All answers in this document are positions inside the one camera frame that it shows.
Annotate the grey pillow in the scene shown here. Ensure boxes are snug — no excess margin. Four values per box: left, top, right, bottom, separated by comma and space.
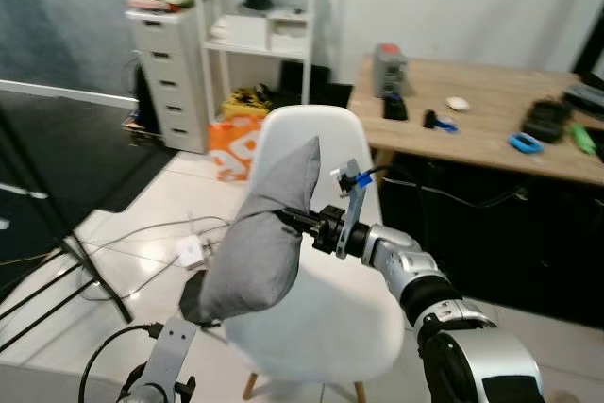
179, 136, 323, 327

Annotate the white chair with wooden legs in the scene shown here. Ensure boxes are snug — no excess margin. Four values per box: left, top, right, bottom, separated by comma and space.
224, 106, 408, 403

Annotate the orange and white bag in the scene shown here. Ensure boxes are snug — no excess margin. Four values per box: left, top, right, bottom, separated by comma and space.
207, 114, 269, 183

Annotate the white power adapter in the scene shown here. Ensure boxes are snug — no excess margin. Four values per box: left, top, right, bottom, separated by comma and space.
175, 235, 207, 268

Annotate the yellow and black bundle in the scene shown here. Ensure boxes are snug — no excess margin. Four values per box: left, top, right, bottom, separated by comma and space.
221, 86, 276, 122

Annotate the black box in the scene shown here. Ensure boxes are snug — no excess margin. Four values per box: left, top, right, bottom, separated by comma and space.
277, 60, 332, 108

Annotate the small black desk gadget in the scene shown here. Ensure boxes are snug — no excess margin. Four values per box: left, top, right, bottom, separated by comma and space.
382, 92, 411, 123

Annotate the black and blue tool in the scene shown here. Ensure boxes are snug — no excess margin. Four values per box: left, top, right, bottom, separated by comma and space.
422, 109, 461, 134

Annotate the white metal shelf unit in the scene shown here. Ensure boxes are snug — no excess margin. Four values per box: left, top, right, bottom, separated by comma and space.
193, 0, 319, 123

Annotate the grey device with red top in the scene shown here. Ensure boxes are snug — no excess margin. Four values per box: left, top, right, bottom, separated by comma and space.
371, 42, 411, 100

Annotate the black tripod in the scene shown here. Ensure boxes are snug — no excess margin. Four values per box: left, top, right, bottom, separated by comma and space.
0, 104, 134, 359

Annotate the wooden desk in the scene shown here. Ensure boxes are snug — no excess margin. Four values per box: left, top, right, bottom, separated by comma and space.
347, 55, 604, 187

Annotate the black desk front panel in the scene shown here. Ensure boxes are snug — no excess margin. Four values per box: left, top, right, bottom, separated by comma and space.
376, 150, 604, 330

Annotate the white storage box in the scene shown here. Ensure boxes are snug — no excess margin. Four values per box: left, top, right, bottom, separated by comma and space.
269, 8, 311, 54
224, 13, 271, 51

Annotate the grey drawer cabinet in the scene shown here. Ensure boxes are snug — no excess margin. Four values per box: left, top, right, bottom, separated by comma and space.
126, 1, 211, 155

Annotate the black zip case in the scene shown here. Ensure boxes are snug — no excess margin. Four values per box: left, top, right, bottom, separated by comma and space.
523, 98, 574, 145

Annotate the green handheld tool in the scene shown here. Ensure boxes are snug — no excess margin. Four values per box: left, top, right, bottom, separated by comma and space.
569, 122, 598, 156

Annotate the black keyboard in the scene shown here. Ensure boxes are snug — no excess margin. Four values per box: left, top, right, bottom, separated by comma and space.
562, 83, 604, 120

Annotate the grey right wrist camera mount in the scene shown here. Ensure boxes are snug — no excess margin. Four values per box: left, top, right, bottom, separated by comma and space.
331, 160, 366, 261

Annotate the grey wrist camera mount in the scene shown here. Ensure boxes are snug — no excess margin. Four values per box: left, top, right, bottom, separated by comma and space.
142, 317, 200, 396
331, 160, 366, 261

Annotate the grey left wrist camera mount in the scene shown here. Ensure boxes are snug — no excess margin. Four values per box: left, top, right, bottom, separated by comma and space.
142, 317, 200, 396

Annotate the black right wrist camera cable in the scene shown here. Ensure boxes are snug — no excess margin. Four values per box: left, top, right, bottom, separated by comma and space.
359, 164, 399, 187

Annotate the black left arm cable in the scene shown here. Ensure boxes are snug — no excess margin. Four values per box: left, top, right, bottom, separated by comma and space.
79, 324, 161, 403

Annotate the thin floor cable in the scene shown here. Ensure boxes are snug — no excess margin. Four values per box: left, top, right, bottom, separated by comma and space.
79, 213, 233, 302

